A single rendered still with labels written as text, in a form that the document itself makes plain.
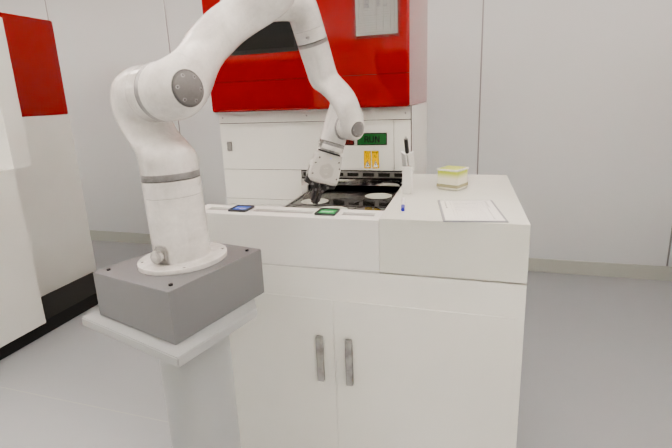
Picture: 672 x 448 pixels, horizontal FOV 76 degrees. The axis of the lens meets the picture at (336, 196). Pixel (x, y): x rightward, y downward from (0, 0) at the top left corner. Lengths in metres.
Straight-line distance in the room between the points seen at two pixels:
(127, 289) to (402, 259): 0.63
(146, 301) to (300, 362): 0.56
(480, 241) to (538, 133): 2.15
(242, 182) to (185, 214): 0.99
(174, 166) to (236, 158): 1.00
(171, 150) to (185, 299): 0.30
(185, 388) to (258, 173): 1.04
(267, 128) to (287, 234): 0.75
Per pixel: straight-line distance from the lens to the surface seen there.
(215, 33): 1.03
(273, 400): 1.45
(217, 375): 1.09
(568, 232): 3.35
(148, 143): 0.96
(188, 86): 0.89
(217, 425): 1.15
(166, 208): 0.94
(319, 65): 1.30
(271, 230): 1.19
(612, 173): 3.31
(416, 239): 1.08
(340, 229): 1.11
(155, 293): 0.90
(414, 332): 1.19
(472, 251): 1.09
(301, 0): 1.27
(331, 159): 1.37
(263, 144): 1.84
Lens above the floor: 1.27
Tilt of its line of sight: 13 degrees down
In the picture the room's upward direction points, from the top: 2 degrees counter-clockwise
